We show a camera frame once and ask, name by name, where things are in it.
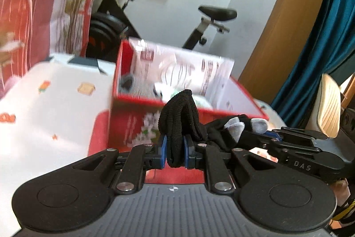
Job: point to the white face mask packet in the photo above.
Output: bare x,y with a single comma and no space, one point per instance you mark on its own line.
177,65

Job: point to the cartoon-print tablecloth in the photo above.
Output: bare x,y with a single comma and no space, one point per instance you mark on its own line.
41,128

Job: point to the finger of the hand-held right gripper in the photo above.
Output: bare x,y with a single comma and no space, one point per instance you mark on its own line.
277,148
302,135

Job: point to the red plant-print curtain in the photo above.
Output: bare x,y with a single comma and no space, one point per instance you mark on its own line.
33,4

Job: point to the wooden door panel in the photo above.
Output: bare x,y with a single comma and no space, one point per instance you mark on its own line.
291,17

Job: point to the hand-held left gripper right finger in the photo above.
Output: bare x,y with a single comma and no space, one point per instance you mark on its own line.
188,149

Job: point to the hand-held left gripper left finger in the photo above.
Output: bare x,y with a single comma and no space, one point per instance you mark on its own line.
163,149

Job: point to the black glove grey fingertips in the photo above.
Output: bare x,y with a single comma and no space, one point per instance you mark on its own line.
180,120

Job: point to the grey black cloth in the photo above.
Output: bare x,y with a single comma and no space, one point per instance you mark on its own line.
127,83

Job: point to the black exercise bike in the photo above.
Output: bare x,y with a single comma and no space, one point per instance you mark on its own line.
108,26

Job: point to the beige ribbed chair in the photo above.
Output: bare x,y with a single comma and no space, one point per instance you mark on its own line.
328,106

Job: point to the teal curtain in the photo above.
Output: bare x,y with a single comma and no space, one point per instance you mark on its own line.
330,45

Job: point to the red strawberry-print box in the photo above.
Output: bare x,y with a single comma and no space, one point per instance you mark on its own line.
130,123

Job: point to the person's right hand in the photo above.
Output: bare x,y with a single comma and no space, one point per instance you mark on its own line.
341,189

